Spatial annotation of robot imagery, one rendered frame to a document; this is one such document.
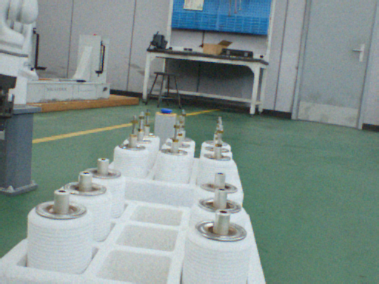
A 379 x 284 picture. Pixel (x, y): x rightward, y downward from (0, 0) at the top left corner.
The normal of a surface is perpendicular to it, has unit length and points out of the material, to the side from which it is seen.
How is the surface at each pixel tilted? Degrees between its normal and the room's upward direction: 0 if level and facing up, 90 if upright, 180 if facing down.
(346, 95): 90
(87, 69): 90
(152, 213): 90
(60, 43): 90
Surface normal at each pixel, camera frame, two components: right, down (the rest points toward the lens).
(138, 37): -0.32, 0.12
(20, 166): 0.94, 0.15
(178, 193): -0.04, 0.16
